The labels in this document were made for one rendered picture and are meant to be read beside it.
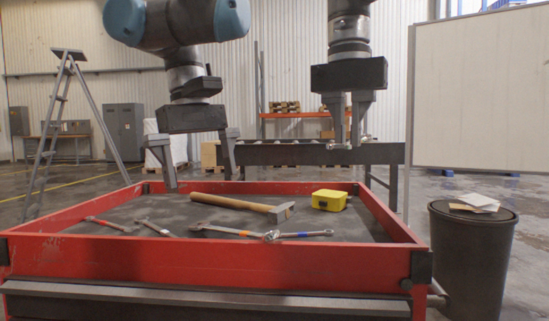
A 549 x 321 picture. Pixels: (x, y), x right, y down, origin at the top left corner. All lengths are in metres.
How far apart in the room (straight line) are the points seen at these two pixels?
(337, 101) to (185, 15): 0.28
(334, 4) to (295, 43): 8.20
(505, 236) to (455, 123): 1.07
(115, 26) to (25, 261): 0.43
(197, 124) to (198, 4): 0.22
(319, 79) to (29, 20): 12.51
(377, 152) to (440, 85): 1.30
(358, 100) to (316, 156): 2.97
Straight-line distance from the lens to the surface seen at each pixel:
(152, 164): 7.22
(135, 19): 0.48
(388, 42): 9.07
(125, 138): 9.52
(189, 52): 0.57
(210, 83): 0.50
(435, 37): 2.71
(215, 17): 0.42
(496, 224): 1.79
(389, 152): 3.66
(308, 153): 3.44
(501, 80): 2.67
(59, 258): 0.61
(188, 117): 0.54
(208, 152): 6.71
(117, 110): 9.64
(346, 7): 0.52
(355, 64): 0.51
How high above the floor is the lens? 1.12
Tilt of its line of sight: 5 degrees down
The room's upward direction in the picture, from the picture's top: 1 degrees counter-clockwise
